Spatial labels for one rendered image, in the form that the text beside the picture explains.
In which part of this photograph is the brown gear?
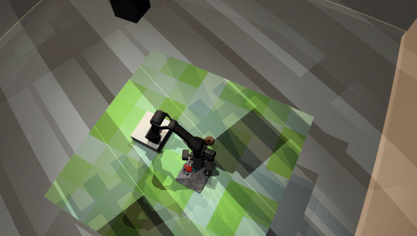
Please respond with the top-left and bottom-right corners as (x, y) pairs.
(205, 136), (214, 146)

